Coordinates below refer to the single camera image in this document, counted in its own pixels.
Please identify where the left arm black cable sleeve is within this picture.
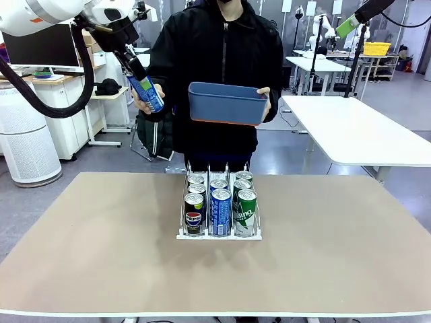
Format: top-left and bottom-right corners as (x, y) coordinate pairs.
(0, 16), (96, 119)

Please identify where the black computer monitor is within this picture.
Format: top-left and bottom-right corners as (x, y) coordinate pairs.
(1, 23), (81, 80)

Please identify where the yellow plastic crate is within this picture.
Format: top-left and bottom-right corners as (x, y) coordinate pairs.
(362, 42), (393, 57)

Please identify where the blue bin with orange trim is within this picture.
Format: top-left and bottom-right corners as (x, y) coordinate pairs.
(187, 81), (270, 127)

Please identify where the person in black jacket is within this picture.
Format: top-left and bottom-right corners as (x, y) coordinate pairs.
(146, 0), (284, 176)

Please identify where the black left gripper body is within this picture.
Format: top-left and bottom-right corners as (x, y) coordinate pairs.
(89, 19), (141, 55)

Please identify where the white paper stack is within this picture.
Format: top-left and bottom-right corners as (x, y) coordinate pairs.
(0, 65), (34, 80)

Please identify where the white wire can dispenser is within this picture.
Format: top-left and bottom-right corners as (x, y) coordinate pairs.
(176, 160), (263, 242)

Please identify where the dark green striped jacket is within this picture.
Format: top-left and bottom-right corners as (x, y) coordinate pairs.
(135, 112), (176, 162)

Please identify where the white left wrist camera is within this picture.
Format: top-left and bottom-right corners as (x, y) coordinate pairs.
(133, 0), (158, 23)

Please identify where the white desk with wood top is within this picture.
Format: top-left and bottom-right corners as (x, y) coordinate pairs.
(0, 65), (104, 162)

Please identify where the black keyboard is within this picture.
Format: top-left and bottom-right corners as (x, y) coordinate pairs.
(53, 67), (85, 77)

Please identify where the white cylindrical air purifier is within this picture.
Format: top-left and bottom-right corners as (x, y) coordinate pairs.
(0, 87), (63, 188)

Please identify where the person's left hand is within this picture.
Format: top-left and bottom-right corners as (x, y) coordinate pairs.
(255, 86), (273, 119)

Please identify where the black tripod stand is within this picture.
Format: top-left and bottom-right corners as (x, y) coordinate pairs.
(335, 20), (368, 99)

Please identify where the person's left forearm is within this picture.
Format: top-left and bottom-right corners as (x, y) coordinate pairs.
(264, 87), (281, 124)

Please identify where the person's right hand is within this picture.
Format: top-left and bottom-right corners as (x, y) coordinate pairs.
(131, 82), (168, 122)

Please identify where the blue Pocari Sweat can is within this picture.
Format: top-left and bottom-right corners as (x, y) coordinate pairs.
(210, 188), (232, 237)
(126, 71), (166, 115)
(209, 178), (229, 193)

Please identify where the small white rolling table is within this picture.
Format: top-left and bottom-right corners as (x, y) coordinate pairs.
(79, 86), (133, 148)

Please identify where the black bag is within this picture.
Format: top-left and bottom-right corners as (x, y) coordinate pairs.
(89, 78), (121, 98)

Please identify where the low wooden shelf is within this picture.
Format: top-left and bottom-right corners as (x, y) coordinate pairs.
(362, 54), (401, 82)

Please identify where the white rounded side table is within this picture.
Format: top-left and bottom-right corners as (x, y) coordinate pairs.
(281, 95), (431, 184)

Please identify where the person's right forearm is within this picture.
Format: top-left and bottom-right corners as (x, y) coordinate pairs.
(146, 67), (176, 124)

